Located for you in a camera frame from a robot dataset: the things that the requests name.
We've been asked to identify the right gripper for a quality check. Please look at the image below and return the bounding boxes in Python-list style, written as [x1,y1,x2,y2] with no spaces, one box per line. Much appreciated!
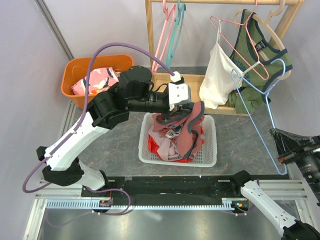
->
[270,125,320,196]

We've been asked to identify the dusty rose tank top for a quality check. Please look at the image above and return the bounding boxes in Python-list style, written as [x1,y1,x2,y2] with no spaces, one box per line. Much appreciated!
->
[151,101,205,159]

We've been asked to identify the blue wire hanger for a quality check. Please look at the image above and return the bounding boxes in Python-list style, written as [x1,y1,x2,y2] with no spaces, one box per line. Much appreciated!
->
[230,58,288,175]

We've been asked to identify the mauve tank top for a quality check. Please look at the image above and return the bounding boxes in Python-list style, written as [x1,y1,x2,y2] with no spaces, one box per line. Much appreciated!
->
[148,126,188,163]

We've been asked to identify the red tank top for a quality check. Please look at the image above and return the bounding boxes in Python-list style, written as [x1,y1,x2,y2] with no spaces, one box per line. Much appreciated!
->
[148,132,195,163]

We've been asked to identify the teal plastic hanger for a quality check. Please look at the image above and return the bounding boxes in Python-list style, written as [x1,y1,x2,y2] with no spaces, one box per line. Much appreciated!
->
[166,0,187,68]

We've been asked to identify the pink plastic hanger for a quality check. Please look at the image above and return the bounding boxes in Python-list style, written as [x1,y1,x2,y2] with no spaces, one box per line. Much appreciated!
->
[155,0,176,60]

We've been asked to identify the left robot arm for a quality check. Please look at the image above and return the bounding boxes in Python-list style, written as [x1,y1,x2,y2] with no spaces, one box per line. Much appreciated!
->
[37,66,191,197]

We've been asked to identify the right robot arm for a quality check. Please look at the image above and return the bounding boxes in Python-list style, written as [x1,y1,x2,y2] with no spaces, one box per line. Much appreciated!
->
[229,128,320,240]

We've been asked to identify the white tank top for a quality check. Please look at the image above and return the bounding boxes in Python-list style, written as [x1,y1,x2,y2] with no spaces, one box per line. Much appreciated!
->
[199,20,257,110]

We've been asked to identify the green tank top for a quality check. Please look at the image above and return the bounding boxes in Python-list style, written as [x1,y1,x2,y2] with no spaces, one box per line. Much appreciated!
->
[228,9,293,114]

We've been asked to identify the beige wooden hanger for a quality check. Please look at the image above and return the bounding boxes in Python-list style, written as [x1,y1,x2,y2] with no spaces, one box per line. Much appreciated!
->
[233,0,292,79]

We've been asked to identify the wooden clothes rack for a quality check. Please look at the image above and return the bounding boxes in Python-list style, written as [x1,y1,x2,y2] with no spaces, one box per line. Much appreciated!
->
[144,0,305,117]

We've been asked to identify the white plastic basket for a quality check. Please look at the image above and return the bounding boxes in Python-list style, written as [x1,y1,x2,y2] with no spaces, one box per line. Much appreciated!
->
[138,113,218,168]

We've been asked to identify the patterned clothes in bin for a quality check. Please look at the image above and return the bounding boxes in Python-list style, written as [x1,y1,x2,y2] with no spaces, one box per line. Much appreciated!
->
[71,67,120,95]

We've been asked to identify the orange plastic bin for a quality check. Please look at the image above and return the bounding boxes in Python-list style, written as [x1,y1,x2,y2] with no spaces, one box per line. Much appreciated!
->
[60,54,134,109]

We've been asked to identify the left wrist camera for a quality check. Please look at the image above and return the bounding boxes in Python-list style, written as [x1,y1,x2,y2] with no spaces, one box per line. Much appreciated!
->
[168,71,192,111]

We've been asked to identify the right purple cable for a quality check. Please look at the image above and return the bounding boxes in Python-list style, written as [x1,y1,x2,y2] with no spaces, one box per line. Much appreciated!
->
[220,179,262,217]

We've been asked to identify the purple cable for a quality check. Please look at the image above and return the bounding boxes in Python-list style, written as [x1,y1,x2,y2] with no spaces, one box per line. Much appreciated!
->
[220,179,262,217]
[22,42,176,227]

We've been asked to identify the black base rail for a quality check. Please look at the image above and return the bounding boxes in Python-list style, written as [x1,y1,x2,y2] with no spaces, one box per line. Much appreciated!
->
[81,171,254,205]

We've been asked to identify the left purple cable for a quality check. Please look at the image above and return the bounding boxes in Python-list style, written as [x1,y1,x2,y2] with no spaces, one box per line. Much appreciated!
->
[22,42,176,227]

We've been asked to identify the slotted cable duct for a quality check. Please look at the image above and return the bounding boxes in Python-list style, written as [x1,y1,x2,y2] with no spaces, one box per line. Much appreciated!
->
[46,199,236,211]

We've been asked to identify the aluminium wall profile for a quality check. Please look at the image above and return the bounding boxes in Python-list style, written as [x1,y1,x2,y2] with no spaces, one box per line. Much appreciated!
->
[34,0,74,61]

